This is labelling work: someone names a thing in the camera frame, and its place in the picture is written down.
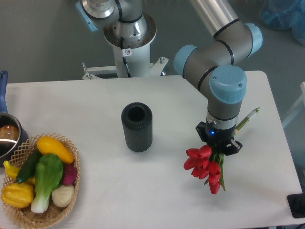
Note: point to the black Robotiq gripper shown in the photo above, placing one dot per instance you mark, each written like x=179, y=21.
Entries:
x=223, y=140

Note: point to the red tulip bouquet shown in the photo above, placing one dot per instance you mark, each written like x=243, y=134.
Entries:
x=207, y=162

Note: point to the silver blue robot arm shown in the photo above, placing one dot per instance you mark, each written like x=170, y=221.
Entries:
x=212, y=71

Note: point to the dark ribbed cylindrical vase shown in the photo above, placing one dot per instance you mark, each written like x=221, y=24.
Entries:
x=137, y=122

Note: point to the black device at edge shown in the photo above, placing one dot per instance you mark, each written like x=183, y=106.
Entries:
x=297, y=205

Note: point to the blue plastic bag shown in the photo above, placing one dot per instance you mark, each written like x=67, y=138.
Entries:
x=284, y=15

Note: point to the purple radish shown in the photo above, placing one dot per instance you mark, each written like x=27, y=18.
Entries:
x=69, y=174

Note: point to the white garlic bulb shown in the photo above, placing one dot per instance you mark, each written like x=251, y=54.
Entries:
x=62, y=196

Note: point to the yellow squash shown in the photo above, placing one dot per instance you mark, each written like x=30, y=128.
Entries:
x=50, y=145

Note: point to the green bok choy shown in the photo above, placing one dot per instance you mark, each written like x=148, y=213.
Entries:
x=48, y=173

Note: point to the dark green cucumber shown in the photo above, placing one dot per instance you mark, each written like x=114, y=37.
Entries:
x=28, y=168

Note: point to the yellow bell pepper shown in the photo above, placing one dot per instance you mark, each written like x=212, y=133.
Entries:
x=17, y=195

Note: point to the small yellow gourd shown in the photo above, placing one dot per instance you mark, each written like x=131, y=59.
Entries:
x=12, y=171

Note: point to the woven wicker basket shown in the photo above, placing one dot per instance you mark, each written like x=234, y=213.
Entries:
x=24, y=218

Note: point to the white frame at right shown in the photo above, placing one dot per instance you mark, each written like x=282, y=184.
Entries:
x=295, y=108

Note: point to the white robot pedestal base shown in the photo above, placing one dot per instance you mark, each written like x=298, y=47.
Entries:
x=131, y=45

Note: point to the blue handled saucepan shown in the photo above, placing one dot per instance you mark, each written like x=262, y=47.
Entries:
x=12, y=134

